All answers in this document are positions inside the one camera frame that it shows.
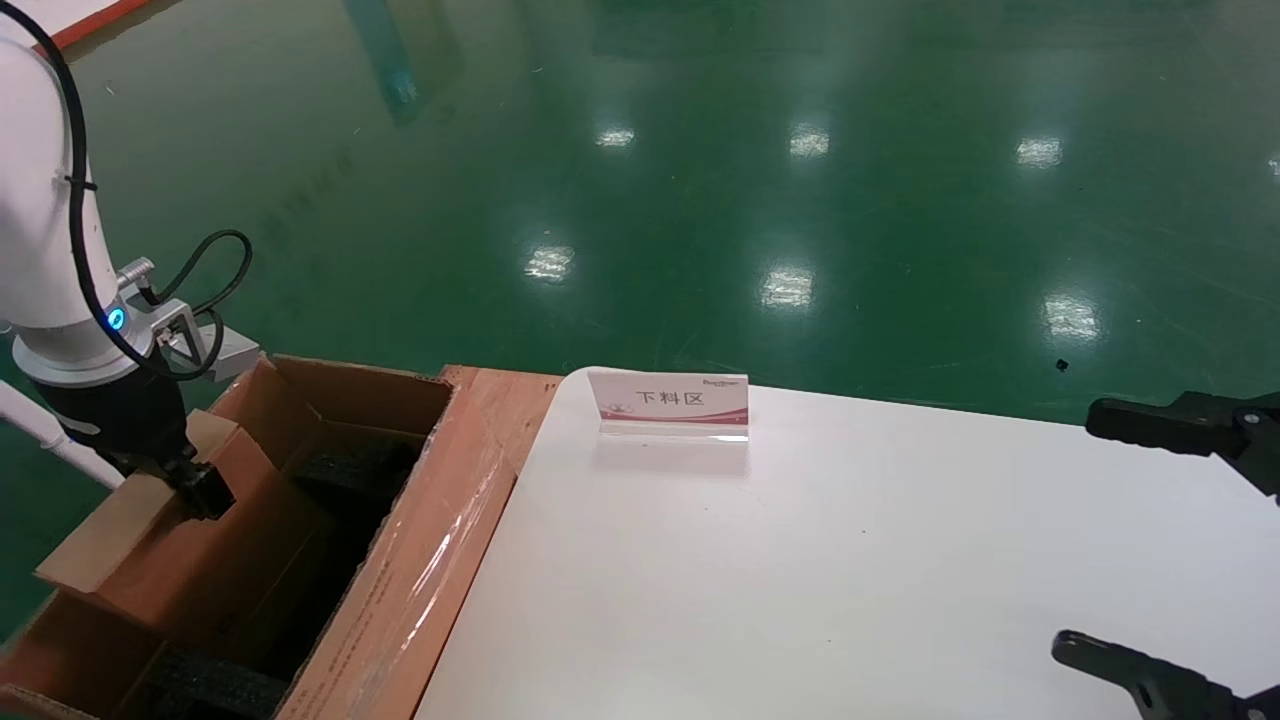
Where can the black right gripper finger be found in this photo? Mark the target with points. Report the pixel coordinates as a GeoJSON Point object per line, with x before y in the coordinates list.
{"type": "Point", "coordinates": [1150, 425]}
{"type": "Point", "coordinates": [1160, 685]}

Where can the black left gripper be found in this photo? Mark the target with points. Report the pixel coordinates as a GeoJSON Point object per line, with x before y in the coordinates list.
{"type": "Point", "coordinates": [130, 420]}

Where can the small brown cardboard box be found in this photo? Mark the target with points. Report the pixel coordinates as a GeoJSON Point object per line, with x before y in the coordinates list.
{"type": "Point", "coordinates": [200, 570]}

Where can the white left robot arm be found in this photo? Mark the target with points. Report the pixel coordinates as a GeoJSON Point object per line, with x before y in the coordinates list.
{"type": "Point", "coordinates": [40, 200]}

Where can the black foam box insert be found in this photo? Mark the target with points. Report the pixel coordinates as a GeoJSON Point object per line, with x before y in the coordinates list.
{"type": "Point", "coordinates": [340, 520]}

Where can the large brown cardboard box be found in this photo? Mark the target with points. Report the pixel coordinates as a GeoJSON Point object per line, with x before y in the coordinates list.
{"type": "Point", "coordinates": [420, 560]}

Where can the white plastic pipe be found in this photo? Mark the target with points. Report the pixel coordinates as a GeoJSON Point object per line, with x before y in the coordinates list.
{"type": "Point", "coordinates": [50, 430]}

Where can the clear acrylic table sign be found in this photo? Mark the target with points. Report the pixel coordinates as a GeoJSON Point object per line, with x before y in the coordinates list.
{"type": "Point", "coordinates": [670, 400]}

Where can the white board with red edge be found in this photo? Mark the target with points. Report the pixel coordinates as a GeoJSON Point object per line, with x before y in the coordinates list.
{"type": "Point", "coordinates": [95, 10]}

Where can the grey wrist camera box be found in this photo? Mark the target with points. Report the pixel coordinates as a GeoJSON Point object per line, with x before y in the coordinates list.
{"type": "Point", "coordinates": [232, 355]}

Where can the silver camera mounting bracket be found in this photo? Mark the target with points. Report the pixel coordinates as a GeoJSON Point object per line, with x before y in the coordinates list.
{"type": "Point", "coordinates": [165, 318]}

